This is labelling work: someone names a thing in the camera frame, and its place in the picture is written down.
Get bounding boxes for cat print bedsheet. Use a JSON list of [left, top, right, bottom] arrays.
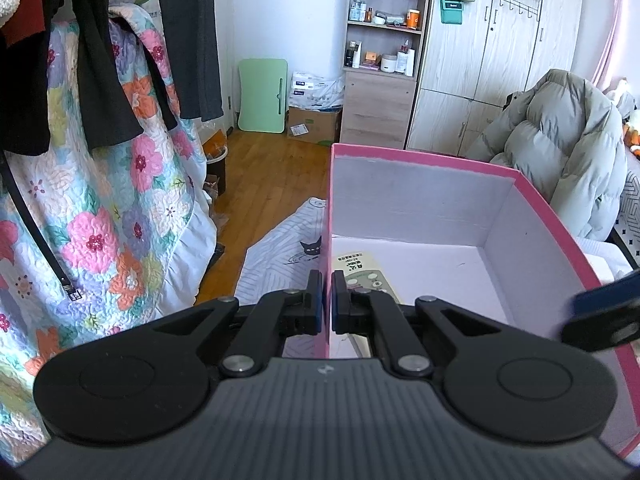
[[234, 195, 332, 307]]

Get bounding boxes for teal hanging pouch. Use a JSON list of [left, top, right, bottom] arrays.
[[440, 0, 465, 25]]

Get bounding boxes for cream remote with purple button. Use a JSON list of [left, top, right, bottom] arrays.
[[330, 251, 405, 306]]

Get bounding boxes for floral quilt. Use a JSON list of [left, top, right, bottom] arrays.
[[0, 5, 219, 456]]

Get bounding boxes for green folding board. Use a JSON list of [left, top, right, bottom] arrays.
[[237, 58, 290, 135]]

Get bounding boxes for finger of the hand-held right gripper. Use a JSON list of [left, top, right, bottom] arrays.
[[559, 269, 640, 353]]

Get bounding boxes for small trash bin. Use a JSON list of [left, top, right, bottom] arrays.
[[202, 130, 230, 197]]

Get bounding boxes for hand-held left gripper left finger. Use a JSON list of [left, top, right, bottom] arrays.
[[150, 270, 325, 379]]

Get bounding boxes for dark grey hanging garment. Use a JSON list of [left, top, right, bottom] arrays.
[[150, 0, 225, 122]]

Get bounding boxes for red hanging garment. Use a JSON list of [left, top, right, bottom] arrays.
[[0, 0, 52, 47]]

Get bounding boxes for black hanging garment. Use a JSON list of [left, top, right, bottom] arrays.
[[0, 0, 181, 157]]

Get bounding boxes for light wooden wardrobe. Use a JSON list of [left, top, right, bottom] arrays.
[[407, 0, 587, 157]]

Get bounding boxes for black belt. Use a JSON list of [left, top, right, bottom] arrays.
[[0, 152, 84, 304]]

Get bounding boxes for white tissue pack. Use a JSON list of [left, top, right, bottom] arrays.
[[289, 71, 346, 111]]

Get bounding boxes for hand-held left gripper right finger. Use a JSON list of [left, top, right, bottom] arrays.
[[331, 270, 502, 380]]

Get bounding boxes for plush toy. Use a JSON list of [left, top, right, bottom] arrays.
[[607, 77, 640, 157]]

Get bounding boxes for pink cardboard box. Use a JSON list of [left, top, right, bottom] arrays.
[[320, 142, 640, 461]]

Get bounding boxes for pink curtain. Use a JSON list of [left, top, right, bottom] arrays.
[[590, 0, 632, 92]]

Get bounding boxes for brown cardboard box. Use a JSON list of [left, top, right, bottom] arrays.
[[286, 106, 344, 145]]

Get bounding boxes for wooden bookshelf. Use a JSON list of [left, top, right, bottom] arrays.
[[340, 0, 434, 150]]

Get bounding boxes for grey puffer jacket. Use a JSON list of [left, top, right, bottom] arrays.
[[465, 69, 629, 244]]

